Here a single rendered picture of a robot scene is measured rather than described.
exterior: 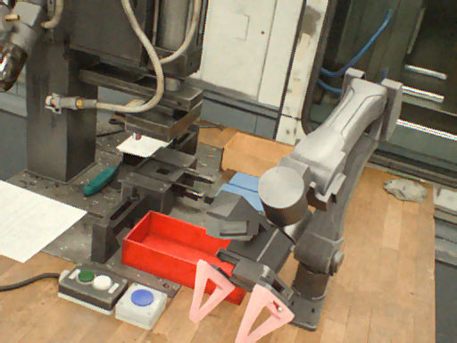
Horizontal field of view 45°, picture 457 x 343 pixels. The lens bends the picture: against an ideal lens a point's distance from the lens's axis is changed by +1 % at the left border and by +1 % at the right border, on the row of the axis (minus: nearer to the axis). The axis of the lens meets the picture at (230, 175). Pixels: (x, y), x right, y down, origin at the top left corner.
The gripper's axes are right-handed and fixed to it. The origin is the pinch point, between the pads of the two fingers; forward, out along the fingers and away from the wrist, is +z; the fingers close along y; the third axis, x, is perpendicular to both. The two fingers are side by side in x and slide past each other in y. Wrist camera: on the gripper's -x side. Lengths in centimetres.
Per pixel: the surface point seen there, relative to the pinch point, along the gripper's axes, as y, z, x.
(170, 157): -59, -30, 13
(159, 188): -48, -20, 9
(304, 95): -66, -77, 41
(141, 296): -27.8, 1.3, 7.0
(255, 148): -64, -51, 36
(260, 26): -79, -87, 21
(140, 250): -37.1, -5.7, 7.3
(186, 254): -38.2, -11.2, 17.7
